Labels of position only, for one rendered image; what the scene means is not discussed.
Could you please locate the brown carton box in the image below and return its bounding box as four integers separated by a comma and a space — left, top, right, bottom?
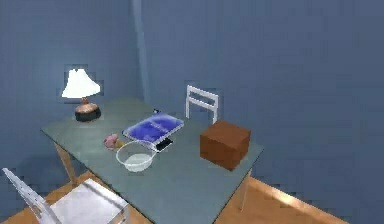
199, 119, 252, 172

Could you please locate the clear glass bowl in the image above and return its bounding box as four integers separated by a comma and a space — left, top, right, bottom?
115, 140, 158, 173

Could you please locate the white chair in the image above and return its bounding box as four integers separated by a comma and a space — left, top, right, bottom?
1, 167, 131, 224
185, 84, 220, 125

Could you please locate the grey-green table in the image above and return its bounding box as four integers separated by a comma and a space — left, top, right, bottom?
40, 96, 265, 224

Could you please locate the pink small object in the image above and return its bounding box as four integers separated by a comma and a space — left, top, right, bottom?
103, 133, 126, 151

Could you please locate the white shade table lamp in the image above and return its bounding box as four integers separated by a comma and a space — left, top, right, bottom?
61, 68, 102, 123

